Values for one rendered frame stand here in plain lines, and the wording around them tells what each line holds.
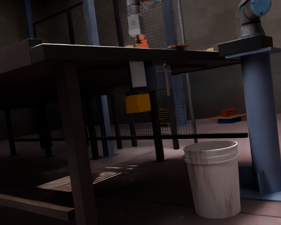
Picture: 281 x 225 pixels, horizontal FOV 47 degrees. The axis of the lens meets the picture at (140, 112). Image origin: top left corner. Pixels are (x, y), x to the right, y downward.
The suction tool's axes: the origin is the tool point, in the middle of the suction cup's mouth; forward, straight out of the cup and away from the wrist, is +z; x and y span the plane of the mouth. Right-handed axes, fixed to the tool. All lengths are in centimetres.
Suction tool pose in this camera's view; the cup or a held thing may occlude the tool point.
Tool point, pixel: (138, 43)
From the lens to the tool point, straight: 187.8
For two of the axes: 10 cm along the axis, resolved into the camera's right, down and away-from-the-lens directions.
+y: -3.0, 0.9, -9.5
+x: 9.5, -1.1, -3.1
